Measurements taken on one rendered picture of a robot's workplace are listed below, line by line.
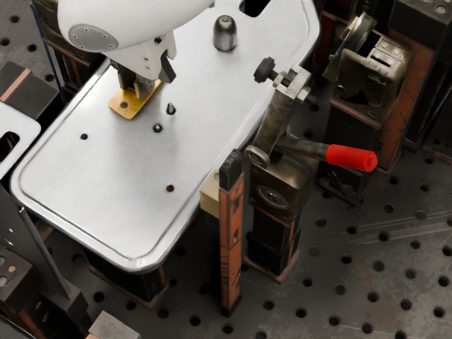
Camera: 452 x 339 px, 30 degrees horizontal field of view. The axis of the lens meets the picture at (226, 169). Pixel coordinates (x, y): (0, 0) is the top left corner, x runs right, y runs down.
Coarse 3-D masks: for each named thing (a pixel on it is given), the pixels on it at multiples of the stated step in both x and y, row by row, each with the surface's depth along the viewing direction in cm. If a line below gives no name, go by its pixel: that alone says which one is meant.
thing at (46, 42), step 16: (32, 0) 111; (48, 0) 109; (48, 16) 112; (48, 32) 117; (64, 48) 119; (64, 64) 126; (80, 64) 121; (96, 64) 121; (64, 80) 130; (80, 80) 125; (64, 96) 136
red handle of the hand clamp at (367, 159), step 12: (276, 144) 95; (288, 144) 94; (300, 144) 93; (312, 144) 92; (324, 144) 92; (312, 156) 92; (324, 156) 91; (336, 156) 89; (348, 156) 88; (360, 156) 87; (372, 156) 87; (360, 168) 88; (372, 168) 88
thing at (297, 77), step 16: (272, 64) 84; (256, 80) 84; (272, 80) 85; (288, 80) 84; (304, 80) 83; (272, 96) 84; (288, 96) 83; (304, 96) 84; (272, 112) 87; (288, 112) 86; (272, 128) 90; (256, 144) 96; (272, 144) 93
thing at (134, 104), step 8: (120, 88) 107; (128, 88) 107; (120, 96) 106; (128, 96) 106; (136, 96) 106; (144, 96) 106; (112, 104) 106; (120, 104) 106; (128, 104) 106; (136, 104) 106; (120, 112) 105; (128, 112) 105; (136, 112) 105
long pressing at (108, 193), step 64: (192, 64) 110; (256, 64) 109; (64, 128) 105; (128, 128) 105; (192, 128) 105; (256, 128) 105; (64, 192) 102; (128, 192) 102; (192, 192) 102; (128, 256) 98
